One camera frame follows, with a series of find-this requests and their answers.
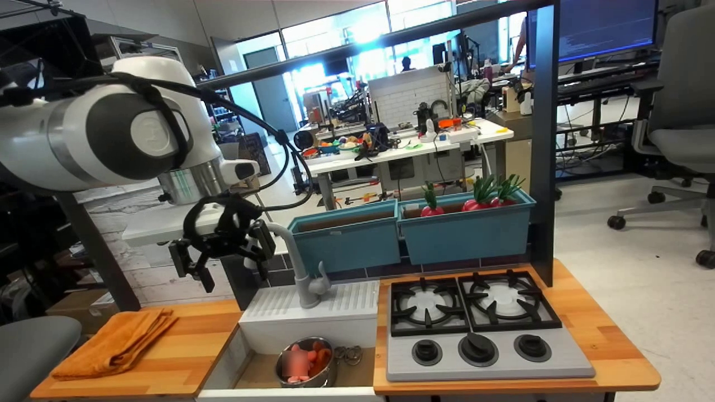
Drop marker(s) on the teal plastic planter box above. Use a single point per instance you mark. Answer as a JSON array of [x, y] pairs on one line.
[[349, 241], [471, 235]]

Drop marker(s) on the white work table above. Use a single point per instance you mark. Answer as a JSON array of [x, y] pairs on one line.
[[416, 147]]

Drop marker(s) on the small black stove knob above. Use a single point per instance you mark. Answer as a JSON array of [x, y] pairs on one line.
[[532, 347], [427, 350]]

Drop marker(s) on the orange pink plush toy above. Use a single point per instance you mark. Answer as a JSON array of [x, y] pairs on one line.
[[316, 356]]

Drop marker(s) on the large black stove knob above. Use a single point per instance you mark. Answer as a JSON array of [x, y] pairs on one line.
[[476, 348]]

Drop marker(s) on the computer monitor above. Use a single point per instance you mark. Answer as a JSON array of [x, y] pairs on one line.
[[604, 29]]

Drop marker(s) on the grey door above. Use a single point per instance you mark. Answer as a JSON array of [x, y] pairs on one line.
[[271, 96]]

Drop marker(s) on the orange cloth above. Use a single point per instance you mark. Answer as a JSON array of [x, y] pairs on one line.
[[112, 343]]

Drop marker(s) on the white perforated panel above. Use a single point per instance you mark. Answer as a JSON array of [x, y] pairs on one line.
[[409, 96]]

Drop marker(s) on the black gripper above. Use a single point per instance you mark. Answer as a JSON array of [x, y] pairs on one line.
[[224, 230]]

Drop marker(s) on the steel bowl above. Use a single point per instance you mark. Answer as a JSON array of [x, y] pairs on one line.
[[280, 367]]

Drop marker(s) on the grey wood backsplash panel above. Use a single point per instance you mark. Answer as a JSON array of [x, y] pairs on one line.
[[141, 230]]

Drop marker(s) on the grey office chair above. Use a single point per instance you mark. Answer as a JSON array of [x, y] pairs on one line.
[[684, 90]]

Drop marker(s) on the grey toy stove top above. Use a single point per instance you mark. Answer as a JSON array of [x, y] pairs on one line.
[[581, 364]]

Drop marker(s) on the grey toy faucet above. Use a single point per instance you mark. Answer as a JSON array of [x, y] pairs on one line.
[[310, 287]]

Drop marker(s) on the wooden play kitchen unit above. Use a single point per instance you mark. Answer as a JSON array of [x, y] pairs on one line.
[[610, 348]]

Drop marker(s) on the black computer desk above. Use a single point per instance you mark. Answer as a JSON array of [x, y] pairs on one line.
[[596, 81]]

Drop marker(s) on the black burner grate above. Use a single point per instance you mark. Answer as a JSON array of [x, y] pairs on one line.
[[550, 302], [395, 309]]

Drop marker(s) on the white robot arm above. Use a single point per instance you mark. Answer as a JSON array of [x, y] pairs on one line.
[[90, 142]]

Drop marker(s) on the white toy sink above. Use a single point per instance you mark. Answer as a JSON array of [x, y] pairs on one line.
[[314, 320]]

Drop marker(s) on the toy radish green leaves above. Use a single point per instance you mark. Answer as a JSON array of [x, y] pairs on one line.
[[509, 191], [482, 195], [433, 201]]

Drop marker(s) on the black kitchen frame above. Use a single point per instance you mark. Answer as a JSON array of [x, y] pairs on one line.
[[546, 147]]

